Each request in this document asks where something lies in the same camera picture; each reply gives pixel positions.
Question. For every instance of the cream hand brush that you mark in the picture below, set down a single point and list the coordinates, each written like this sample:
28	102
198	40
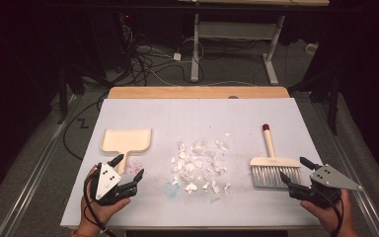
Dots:
274	162

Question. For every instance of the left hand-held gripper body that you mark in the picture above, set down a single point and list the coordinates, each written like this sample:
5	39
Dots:
108	180

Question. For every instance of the white table frame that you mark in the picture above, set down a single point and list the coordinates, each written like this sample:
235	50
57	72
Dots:
195	49

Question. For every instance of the cream plastic dustpan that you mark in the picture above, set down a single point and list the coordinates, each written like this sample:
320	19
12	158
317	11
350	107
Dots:
125	141

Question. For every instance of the pile of white paper scraps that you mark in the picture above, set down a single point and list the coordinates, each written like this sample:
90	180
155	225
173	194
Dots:
190	163

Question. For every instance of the metal floor rail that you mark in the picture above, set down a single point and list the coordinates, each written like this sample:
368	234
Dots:
36	171
352	154

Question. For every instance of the wooden table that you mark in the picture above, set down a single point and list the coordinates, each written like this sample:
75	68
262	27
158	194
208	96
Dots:
177	92

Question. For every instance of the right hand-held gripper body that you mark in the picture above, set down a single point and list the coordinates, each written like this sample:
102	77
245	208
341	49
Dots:
334	179

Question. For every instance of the white power adapter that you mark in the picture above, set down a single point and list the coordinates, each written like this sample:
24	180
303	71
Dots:
177	56

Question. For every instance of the person's right hand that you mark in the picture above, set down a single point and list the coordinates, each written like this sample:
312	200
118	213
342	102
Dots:
330	217

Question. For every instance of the person's left hand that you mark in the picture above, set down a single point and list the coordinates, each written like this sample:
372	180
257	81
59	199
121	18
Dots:
93	217

